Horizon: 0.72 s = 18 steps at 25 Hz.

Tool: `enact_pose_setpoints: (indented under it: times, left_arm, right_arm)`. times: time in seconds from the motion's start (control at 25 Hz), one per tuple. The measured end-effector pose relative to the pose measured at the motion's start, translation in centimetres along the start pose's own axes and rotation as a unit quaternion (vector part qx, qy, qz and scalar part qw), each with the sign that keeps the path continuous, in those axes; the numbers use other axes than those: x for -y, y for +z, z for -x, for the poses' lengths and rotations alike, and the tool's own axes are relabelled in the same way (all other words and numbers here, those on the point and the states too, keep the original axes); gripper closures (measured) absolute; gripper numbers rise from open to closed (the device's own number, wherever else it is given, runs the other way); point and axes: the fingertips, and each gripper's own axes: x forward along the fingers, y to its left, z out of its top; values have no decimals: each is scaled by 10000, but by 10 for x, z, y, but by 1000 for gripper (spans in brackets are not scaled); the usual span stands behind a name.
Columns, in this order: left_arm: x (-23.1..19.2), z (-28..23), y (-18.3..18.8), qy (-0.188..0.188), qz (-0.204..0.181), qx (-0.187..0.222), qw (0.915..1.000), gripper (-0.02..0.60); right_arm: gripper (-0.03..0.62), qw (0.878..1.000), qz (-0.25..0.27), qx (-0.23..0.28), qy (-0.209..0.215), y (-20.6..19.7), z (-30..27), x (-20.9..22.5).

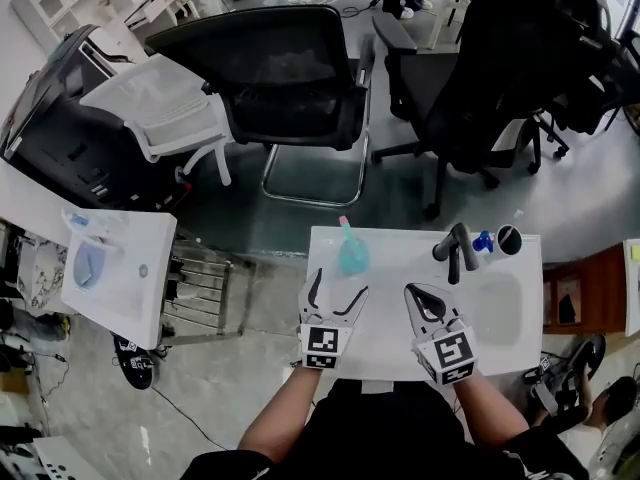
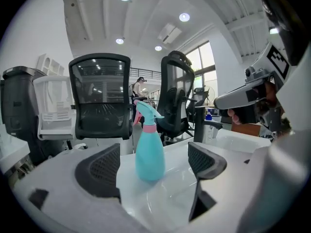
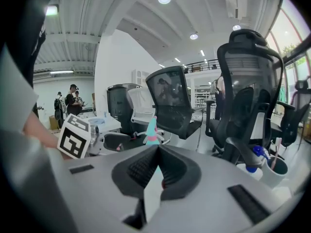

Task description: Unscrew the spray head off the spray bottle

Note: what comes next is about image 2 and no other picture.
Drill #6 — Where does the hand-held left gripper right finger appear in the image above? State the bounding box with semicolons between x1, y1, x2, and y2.
188;141;228;223

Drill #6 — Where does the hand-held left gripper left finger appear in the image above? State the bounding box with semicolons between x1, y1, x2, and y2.
74;143;121;204

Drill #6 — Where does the black mesh sled-base chair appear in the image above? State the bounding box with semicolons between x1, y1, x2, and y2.
68;52;135;140

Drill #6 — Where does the black headrest office chair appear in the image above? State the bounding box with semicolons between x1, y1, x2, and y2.
155;50;196;145

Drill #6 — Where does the person's right hand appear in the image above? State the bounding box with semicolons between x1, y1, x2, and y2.
227;81;279;126

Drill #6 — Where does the black balcony railing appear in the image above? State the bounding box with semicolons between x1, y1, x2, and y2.
130;67;162;79

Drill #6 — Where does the white mesh chair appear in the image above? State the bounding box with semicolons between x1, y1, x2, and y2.
33;75;88;150

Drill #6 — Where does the black office printer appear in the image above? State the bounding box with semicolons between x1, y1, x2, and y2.
0;66;49;166

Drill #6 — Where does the white sink basin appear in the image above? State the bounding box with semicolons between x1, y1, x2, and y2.
116;129;272;229

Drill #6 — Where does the ceiling air vent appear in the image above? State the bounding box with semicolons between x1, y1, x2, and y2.
157;22;183;44

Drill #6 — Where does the large window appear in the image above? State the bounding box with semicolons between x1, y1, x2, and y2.
186;41;218;106

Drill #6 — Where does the brown wooden cabinet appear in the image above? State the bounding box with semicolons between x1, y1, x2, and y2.
230;122;261;137

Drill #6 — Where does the person's black shirt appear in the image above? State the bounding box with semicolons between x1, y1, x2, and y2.
255;0;311;67

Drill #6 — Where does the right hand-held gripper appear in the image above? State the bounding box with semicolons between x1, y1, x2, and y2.
213;42;292;133

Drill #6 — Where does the white arched shelf cabinet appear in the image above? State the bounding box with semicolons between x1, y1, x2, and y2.
36;53;66;77

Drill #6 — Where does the black swivel office chair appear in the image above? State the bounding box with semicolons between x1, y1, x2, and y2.
187;87;211;123

